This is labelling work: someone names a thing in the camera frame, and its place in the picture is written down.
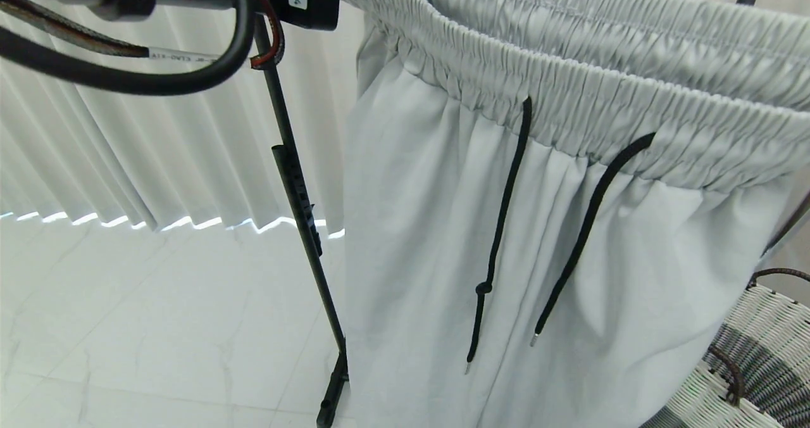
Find black clothes rack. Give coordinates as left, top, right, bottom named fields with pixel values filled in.
left=253, top=0, right=770, bottom=428

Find white laundry basket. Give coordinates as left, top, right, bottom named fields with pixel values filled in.
left=639, top=267, right=810, bottom=428

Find white curtain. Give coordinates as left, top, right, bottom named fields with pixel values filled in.
left=0, top=0, right=810, bottom=234

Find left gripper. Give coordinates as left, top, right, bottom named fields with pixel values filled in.
left=155, top=0, right=380, bottom=31

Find pale grey shorts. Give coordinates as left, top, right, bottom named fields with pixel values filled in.
left=340, top=0, right=810, bottom=428

